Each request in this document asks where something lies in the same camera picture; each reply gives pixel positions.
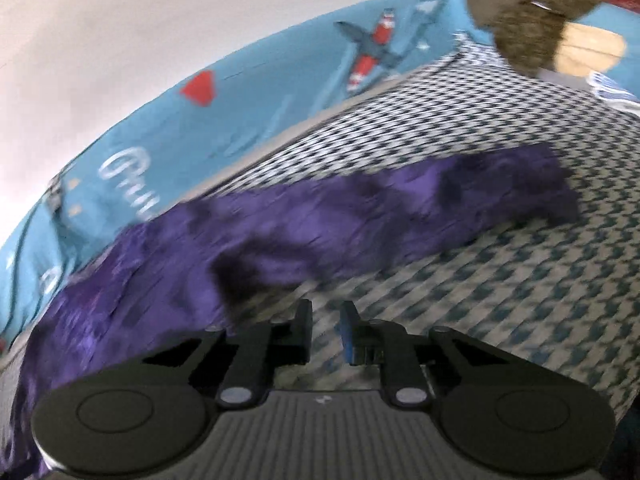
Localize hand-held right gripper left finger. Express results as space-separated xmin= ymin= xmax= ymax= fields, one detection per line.
xmin=142 ymin=299 xmax=312 ymax=408

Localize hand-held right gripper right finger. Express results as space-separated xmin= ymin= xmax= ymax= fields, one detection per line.
xmin=340 ymin=300 xmax=503 ymax=408

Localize purple floral garment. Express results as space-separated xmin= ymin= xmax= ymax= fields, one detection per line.
xmin=0 ymin=144 xmax=583 ymax=476

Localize houndstooth bed mat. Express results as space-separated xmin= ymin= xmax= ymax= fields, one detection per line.
xmin=0 ymin=42 xmax=640 ymax=441

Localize blue printed bed sheet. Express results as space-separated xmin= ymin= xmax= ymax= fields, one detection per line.
xmin=0 ymin=0 xmax=640 ymax=351

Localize brown fuzzy cloth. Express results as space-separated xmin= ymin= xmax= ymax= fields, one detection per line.
xmin=467 ymin=0 xmax=608 ymax=78

